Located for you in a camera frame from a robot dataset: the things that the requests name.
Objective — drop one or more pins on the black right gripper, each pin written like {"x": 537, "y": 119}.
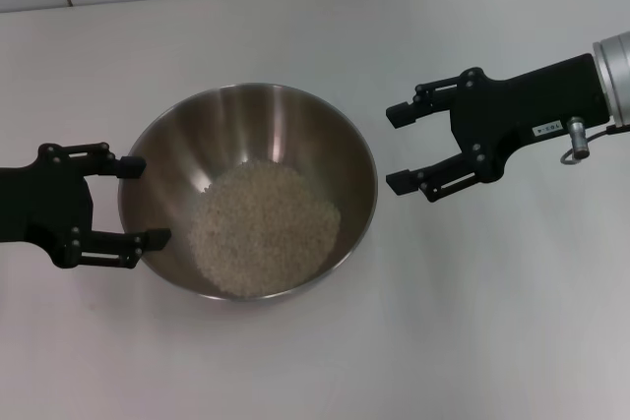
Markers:
{"x": 522, "y": 110}

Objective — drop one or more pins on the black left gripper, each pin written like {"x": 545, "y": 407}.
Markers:
{"x": 44, "y": 203}

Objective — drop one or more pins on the stainless steel mixing bowl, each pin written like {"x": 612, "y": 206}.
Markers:
{"x": 162, "y": 144}

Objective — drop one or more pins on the white uncooked rice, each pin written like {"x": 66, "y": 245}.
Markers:
{"x": 266, "y": 233}

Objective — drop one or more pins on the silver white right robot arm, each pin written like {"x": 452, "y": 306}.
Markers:
{"x": 617, "y": 76}

